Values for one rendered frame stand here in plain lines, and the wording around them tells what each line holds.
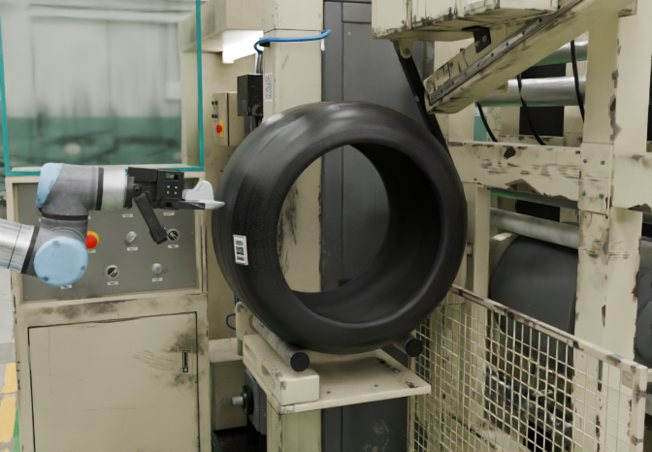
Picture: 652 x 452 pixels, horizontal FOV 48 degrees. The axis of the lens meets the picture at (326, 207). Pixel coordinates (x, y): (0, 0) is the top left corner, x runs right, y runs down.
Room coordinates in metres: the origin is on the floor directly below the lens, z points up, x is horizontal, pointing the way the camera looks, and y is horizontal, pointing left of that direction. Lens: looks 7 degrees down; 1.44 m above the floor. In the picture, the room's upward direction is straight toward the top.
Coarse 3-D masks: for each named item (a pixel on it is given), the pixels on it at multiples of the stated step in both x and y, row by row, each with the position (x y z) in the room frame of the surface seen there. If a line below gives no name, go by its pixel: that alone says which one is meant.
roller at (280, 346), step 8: (256, 320) 1.81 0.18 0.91; (256, 328) 1.80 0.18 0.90; (264, 328) 1.74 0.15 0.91; (264, 336) 1.73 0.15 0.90; (272, 336) 1.67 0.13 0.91; (272, 344) 1.66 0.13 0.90; (280, 344) 1.61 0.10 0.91; (288, 344) 1.59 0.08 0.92; (280, 352) 1.59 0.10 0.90; (288, 352) 1.55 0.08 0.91; (296, 352) 1.53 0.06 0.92; (304, 352) 1.54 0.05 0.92; (288, 360) 1.54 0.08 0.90; (296, 360) 1.52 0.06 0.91; (304, 360) 1.53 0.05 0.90; (296, 368) 1.52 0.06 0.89; (304, 368) 1.53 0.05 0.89
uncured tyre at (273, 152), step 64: (256, 128) 1.70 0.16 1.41; (320, 128) 1.53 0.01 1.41; (384, 128) 1.57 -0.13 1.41; (256, 192) 1.49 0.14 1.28; (448, 192) 1.63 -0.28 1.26; (256, 256) 1.48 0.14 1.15; (384, 256) 1.88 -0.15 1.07; (448, 256) 1.63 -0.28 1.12; (320, 320) 1.52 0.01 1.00; (384, 320) 1.57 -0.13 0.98
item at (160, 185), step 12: (132, 168) 1.49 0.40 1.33; (144, 168) 1.50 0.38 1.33; (156, 168) 1.54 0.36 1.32; (132, 180) 1.48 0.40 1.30; (144, 180) 1.50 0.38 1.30; (156, 180) 1.50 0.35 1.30; (168, 180) 1.50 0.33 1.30; (180, 180) 1.51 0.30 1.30; (132, 192) 1.47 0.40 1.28; (144, 192) 1.50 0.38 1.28; (156, 192) 1.50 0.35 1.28; (168, 192) 1.51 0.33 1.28; (180, 192) 1.52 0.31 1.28; (156, 204) 1.49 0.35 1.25
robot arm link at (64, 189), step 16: (48, 176) 1.41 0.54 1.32; (64, 176) 1.42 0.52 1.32; (80, 176) 1.44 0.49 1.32; (96, 176) 1.45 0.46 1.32; (48, 192) 1.41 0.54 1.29; (64, 192) 1.42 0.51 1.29; (80, 192) 1.43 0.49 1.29; (96, 192) 1.44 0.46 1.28; (48, 208) 1.42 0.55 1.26; (64, 208) 1.42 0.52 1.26; (80, 208) 1.44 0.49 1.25; (96, 208) 1.46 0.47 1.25
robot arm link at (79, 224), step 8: (48, 216) 1.42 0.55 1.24; (56, 216) 1.42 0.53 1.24; (64, 216) 1.42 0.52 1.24; (72, 216) 1.42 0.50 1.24; (80, 216) 1.44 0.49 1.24; (48, 224) 1.42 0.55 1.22; (56, 224) 1.42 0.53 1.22; (64, 224) 1.42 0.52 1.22; (72, 224) 1.43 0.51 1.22; (80, 224) 1.44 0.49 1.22; (80, 232) 1.44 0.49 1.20
